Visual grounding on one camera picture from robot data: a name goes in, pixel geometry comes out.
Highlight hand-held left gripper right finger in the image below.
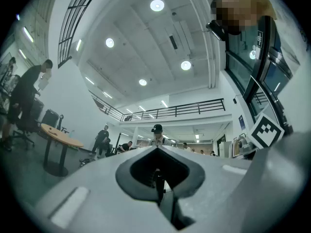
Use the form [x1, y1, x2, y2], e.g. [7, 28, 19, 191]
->
[157, 146, 254, 233]

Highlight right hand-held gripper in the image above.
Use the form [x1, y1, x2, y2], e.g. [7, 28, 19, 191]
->
[228, 113, 311, 233]

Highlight group of strip ceiling lights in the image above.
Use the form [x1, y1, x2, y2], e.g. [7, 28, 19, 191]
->
[17, 26, 170, 120]

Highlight white ceiling pipes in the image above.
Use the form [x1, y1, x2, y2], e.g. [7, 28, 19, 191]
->
[201, 30, 217, 89]

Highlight black bin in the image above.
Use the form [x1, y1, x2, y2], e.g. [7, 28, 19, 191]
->
[41, 109, 60, 128]

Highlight white cabinet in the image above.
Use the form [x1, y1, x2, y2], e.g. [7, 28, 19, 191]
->
[218, 141, 232, 158]

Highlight black balcony railing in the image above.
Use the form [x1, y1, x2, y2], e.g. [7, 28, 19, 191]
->
[120, 98, 226, 122]

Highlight person's head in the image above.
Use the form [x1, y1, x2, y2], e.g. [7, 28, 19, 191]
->
[210, 0, 277, 35]

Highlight black window grille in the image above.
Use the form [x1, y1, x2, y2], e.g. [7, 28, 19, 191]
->
[57, 0, 104, 69]

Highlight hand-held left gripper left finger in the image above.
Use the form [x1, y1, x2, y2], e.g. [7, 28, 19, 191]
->
[34, 146, 175, 233]

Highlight black-framed glass partition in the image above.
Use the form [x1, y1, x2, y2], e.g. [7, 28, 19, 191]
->
[224, 15, 294, 136]

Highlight black head-mounted camera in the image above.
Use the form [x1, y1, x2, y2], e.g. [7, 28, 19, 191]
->
[206, 19, 228, 41]

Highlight black office chair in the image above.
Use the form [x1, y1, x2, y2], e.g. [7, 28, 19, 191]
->
[11, 115, 39, 150]

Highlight white hand-held device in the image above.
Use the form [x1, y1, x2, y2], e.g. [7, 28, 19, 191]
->
[37, 69, 52, 91]

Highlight round wooden table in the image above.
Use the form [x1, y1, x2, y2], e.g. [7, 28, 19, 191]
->
[39, 123, 85, 177]

